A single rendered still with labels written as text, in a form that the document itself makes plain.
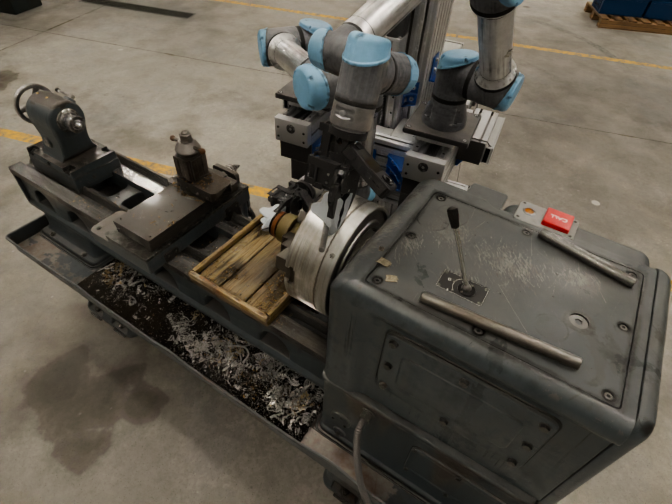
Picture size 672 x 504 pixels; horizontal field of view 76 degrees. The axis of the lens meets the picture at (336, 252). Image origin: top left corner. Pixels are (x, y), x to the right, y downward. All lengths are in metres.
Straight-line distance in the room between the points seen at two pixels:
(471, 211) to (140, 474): 1.64
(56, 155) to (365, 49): 1.43
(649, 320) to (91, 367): 2.17
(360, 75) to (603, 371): 0.63
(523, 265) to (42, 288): 2.47
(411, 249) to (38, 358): 2.02
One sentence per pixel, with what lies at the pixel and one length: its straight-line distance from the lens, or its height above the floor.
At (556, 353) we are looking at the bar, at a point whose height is 1.27.
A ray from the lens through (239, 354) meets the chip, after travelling 1.56.
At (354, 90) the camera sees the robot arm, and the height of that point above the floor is 1.57.
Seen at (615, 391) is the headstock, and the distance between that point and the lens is 0.86.
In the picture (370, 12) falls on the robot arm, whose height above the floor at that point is 1.61.
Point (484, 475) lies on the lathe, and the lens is 1.14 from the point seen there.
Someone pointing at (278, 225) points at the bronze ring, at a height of 1.11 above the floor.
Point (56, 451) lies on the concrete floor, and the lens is 2.26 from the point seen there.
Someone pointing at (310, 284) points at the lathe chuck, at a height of 1.11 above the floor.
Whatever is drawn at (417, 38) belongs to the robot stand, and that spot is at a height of 1.36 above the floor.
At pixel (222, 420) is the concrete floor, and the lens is 2.09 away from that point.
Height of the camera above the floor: 1.89
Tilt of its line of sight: 45 degrees down
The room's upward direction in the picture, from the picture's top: 4 degrees clockwise
